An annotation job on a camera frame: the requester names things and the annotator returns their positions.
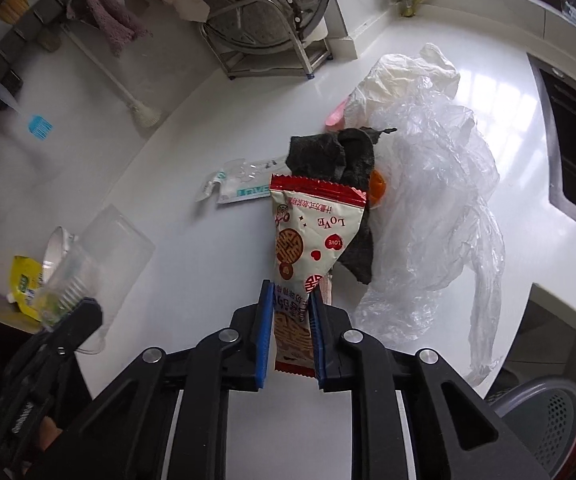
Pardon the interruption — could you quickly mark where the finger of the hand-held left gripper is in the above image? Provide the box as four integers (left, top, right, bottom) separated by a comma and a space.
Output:
42, 297, 104, 358

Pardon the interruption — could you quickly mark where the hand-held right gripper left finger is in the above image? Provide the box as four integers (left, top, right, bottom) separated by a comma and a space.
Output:
32, 280, 275, 480

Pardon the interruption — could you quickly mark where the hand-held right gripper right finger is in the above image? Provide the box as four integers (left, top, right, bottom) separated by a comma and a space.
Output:
310, 294, 551, 480

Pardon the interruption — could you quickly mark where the clear plastic cup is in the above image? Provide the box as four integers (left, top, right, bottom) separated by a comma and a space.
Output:
42, 204, 156, 356

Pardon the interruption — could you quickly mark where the red and cream snack packet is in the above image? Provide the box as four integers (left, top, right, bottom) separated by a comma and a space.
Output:
269, 174, 369, 377

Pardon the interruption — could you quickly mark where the clear wrapper with teal print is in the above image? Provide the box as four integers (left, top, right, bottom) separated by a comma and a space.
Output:
197, 157, 289, 206

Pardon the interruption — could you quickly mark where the orange round piece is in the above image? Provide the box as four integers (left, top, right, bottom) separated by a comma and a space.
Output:
368, 169, 387, 208

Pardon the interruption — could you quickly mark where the clear plastic bag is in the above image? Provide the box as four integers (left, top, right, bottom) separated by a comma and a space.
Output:
355, 77, 506, 386

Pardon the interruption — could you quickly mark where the pink leaf-shaped dish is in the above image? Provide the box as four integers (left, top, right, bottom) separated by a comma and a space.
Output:
325, 99, 351, 128

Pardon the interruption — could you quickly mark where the white plastic bag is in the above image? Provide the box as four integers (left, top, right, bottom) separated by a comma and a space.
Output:
345, 42, 461, 131

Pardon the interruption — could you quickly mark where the yellow packet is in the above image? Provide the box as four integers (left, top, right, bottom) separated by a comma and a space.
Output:
8, 255, 56, 321

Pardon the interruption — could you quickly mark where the blue silicone brush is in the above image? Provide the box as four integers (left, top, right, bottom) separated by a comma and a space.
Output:
0, 70, 53, 138

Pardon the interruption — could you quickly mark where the grey perforated basket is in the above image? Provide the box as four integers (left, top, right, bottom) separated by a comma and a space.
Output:
485, 377, 576, 476

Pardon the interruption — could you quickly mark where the mauve knitted cloth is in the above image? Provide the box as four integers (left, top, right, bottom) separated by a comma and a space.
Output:
68, 0, 151, 58

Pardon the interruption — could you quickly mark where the white long-handled brush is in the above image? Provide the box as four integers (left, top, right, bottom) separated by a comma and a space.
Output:
62, 25, 161, 128

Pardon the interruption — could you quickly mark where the wall hook rail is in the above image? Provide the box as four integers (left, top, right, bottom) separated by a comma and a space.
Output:
0, 0, 123, 86

